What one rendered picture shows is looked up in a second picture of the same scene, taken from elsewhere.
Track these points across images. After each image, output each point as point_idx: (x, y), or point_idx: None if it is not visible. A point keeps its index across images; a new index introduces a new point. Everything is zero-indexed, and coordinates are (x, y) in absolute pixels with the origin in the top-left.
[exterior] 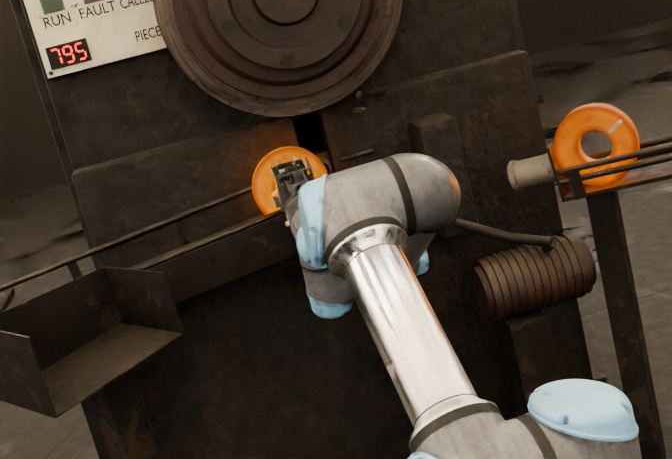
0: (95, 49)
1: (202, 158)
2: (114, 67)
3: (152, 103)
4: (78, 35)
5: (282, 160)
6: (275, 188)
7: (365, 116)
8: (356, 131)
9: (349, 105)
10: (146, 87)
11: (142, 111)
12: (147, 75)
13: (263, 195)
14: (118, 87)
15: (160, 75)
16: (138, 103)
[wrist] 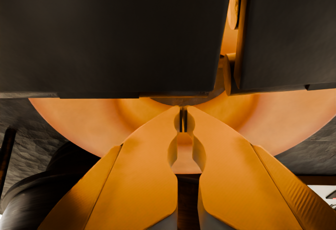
0: (325, 192)
1: (331, 121)
2: (319, 172)
3: (313, 146)
4: (329, 199)
5: (188, 162)
6: (247, 112)
7: (3, 118)
8: (13, 100)
9: (41, 135)
10: (305, 157)
11: (331, 142)
12: (295, 164)
13: (309, 106)
14: (332, 161)
15: (282, 162)
16: (327, 149)
